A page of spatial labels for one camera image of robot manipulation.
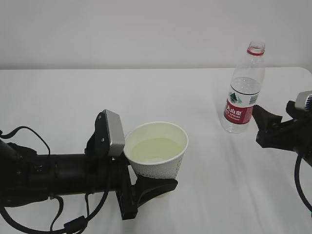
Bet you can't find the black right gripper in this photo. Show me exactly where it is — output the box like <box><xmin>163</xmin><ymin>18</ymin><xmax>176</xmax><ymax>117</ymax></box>
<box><xmin>252</xmin><ymin>101</ymin><xmax>312</xmax><ymax>153</ymax></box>

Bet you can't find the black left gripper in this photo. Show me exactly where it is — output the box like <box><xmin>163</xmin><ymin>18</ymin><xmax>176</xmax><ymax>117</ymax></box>
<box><xmin>84</xmin><ymin>156</ymin><xmax>178</xmax><ymax>214</ymax></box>

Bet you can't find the clear water bottle red label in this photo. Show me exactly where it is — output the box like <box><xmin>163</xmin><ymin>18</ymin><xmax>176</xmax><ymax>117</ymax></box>
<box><xmin>221</xmin><ymin>41</ymin><xmax>265</xmax><ymax>134</ymax></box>

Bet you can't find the white paper cup green logo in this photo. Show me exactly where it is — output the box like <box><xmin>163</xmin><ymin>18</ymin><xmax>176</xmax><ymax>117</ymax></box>
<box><xmin>123</xmin><ymin>121</ymin><xmax>189</xmax><ymax>179</ymax></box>

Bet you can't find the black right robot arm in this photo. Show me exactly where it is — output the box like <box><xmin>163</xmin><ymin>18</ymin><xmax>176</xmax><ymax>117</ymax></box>
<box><xmin>252</xmin><ymin>101</ymin><xmax>312</xmax><ymax>165</ymax></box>

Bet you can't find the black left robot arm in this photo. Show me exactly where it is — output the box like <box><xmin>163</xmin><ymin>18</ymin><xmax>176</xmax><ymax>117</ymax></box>
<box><xmin>0</xmin><ymin>141</ymin><xmax>178</xmax><ymax>220</ymax></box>

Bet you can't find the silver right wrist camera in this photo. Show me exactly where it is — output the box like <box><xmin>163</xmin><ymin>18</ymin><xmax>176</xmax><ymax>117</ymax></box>
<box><xmin>294</xmin><ymin>91</ymin><xmax>312</xmax><ymax>112</ymax></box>

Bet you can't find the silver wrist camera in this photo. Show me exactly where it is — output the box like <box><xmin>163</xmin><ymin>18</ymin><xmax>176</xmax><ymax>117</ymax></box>
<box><xmin>85</xmin><ymin>109</ymin><xmax>125</xmax><ymax>159</ymax></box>
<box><xmin>294</xmin><ymin>91</ymin><xmax>312</xmax><ymax>112</ymax></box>

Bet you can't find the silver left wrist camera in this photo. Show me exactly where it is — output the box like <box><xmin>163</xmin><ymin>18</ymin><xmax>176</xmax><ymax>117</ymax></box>
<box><xmin>85</xmin><ymin>109</ymin><xmax>125</xmax><ymax>159</ymax></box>

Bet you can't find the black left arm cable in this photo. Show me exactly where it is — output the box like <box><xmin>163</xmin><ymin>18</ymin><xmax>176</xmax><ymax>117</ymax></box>
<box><xmin>0</xmin><ymin>126</ymin><xmax>109</xmax><ymax>234</ymax></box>

